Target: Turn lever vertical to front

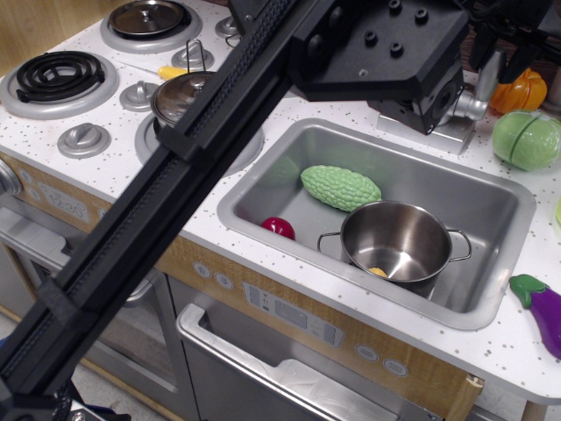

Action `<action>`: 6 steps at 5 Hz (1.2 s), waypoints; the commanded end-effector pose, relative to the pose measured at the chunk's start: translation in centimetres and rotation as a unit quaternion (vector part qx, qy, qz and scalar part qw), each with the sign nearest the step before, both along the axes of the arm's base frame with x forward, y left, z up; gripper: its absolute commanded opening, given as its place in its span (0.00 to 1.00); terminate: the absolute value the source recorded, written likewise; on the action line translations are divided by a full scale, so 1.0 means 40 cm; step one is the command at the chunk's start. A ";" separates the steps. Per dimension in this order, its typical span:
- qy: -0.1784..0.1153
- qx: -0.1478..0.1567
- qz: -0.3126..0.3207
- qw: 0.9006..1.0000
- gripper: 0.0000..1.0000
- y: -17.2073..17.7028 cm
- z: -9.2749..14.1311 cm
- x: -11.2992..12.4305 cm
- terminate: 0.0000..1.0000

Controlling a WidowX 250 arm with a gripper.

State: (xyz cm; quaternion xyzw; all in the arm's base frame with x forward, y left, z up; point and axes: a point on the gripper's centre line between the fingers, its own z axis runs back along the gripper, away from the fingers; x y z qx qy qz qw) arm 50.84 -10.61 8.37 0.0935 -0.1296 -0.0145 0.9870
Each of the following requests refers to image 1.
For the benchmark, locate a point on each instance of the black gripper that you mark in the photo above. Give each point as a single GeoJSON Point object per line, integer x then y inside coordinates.
{"type": "Point", "coordinates": [525, 25]}

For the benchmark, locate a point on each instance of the silver faucet lever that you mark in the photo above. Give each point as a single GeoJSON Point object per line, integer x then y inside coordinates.
{"type": "Point", "coordinates": [474, 105]}

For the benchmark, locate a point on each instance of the green toy cabbage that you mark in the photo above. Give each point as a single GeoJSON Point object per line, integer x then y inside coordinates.
{"type": "Point", "coordinates": [528, 140]}

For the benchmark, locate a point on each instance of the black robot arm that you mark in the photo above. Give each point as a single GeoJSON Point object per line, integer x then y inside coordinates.
{"type": "Point", "coordinates": [392, 338]}

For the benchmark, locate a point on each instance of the orange toy pumpkin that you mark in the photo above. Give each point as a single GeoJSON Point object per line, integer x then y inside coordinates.
{"type": "Point", "coordinates": [527, 92]}

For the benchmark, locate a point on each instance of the silver toy faucet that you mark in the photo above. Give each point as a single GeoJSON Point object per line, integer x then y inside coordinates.
{"type": "Point", "coordinates": [452, 135]}

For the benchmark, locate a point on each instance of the green toy bitter melon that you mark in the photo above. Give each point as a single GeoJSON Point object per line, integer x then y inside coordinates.
{"type": "Point", "coordinates": [339, 188]}

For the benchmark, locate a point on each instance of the open steel pot in sink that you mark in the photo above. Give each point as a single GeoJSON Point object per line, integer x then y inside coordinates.
{"type": "Point", "coordinates": [409, 243]}

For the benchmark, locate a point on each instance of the purple toy eggplant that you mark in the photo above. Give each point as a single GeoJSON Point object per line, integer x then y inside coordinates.
{"type": "Point", "coordinates": [544, 305]}

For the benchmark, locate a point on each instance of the small yellow toy piece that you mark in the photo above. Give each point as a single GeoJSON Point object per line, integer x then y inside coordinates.
{"type": "Point", "coordinates": [378, 271]}

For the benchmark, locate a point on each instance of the grey toy sink basin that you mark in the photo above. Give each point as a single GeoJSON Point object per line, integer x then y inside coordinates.
{"type": "Point", "coordinates": [493, 212]}

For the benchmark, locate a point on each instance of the red toy fruit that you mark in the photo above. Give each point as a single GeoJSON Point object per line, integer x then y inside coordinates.
{"type": "Point", "coordinates": [279, 226]}

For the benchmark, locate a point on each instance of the lidded steel pot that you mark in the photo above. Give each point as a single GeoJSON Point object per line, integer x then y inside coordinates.
{"type": "Point", "coordinates": [172, 98]}

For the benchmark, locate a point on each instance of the yellow toy vegetable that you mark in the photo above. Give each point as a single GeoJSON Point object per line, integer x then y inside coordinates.
{"type": "Point", "coordinates": [167, 72]}

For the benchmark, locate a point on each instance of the steel lid on burner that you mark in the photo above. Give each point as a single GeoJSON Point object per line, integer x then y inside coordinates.
{"type": "Point", "coordinates": [145, 18]}

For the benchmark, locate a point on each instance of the front right stove burner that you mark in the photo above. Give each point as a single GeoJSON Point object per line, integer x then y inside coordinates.
{"type": "Point", "coordinates": [146, 143]}

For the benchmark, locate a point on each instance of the black coil burner left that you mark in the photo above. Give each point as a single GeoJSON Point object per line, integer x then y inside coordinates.
{"type": "Point", "coordinates": [58, 85]}

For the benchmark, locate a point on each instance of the dishwasher door with handle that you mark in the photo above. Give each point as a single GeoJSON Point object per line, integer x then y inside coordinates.
{"type": "Point", "coordinates": [243, 370]}

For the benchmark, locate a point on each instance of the oven door with handle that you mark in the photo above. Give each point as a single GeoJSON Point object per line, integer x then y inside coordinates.
{"type": "Point", "coordinates": [139, 350]}

